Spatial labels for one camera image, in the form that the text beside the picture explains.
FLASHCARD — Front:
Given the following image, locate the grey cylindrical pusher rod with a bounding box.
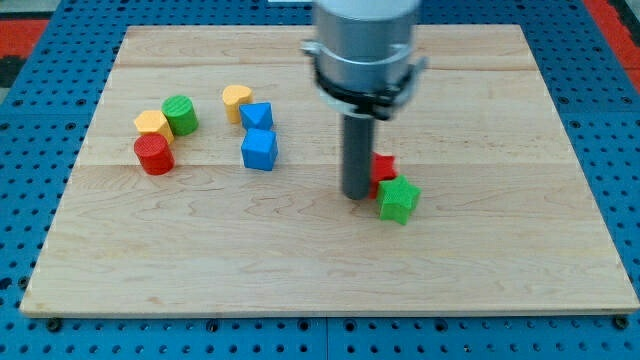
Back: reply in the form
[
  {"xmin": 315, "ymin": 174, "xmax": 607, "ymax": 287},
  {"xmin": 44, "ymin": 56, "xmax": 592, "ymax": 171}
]
[{"xmin": 341, "ymin": 115, "xmax": 375, "ymax": 200}]

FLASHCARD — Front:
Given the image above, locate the red star block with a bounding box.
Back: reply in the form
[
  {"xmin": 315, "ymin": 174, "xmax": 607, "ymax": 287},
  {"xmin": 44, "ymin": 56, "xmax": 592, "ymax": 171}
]
[{"xmin": 369, "ymin": 152, "xmax": 398, "ymax": 199}]

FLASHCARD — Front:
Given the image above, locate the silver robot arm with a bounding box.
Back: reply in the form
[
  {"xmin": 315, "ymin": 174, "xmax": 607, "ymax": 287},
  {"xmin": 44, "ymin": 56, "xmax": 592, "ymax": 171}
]
[{"xmin": 301, "ymin": 0, "xmax": 426, "ymax": 200}]

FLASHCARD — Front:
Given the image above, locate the green star block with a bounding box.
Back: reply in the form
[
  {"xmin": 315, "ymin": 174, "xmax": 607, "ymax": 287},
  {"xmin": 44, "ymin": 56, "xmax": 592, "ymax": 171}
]
[{"xmin": 376, "ymin": 175, "xmax": 421, "ymax": 225}]

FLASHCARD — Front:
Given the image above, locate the blue cube block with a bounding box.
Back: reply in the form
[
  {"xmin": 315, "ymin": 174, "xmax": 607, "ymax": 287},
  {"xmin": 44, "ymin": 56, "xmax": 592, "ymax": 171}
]
[{"xmin": 241, "ymin": 128, "xmax": 278, "ymax": 171}]

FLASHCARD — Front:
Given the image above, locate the blue triangle block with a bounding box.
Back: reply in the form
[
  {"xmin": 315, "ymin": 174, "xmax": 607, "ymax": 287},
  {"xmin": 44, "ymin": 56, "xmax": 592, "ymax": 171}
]
[{"xmin": 239, "ymin": 102, "xmax": 274, "ymax": 130}]

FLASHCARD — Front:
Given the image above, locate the yellow heart block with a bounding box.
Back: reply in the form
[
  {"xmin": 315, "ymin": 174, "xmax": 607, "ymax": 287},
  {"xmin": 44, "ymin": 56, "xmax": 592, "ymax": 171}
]
[{"xmin": 222, "ymin": 84, "xmax": 253, "ymax": 124}]

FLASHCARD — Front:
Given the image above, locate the wooden board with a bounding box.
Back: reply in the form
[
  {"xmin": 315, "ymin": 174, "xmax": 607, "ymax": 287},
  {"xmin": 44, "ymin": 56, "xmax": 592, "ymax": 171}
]
[{"xmin": 21, "ymin": 25, "xmax": 639, "ymax": 318}]

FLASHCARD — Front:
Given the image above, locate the green cylinder block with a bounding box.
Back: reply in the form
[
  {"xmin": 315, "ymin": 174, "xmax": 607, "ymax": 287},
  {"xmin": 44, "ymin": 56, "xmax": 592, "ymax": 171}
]
[{"xmin": 161, "ymin": 95, "xmax": 199, "ymax": 136}]

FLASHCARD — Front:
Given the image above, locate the red cylinder block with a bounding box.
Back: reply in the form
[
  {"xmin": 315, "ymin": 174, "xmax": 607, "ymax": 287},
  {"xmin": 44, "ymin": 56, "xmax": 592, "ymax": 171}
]
[{"xmin": 134, "ymin": 133, "xmax": 175, "ymax": 175}]

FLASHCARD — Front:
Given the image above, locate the yellow hexagon block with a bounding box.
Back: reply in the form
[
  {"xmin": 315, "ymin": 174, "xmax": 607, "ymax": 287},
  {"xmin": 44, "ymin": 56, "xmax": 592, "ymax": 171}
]
[{"xmin": 134, "ymin": 110, "xmax": 174, "ymax": 144}]

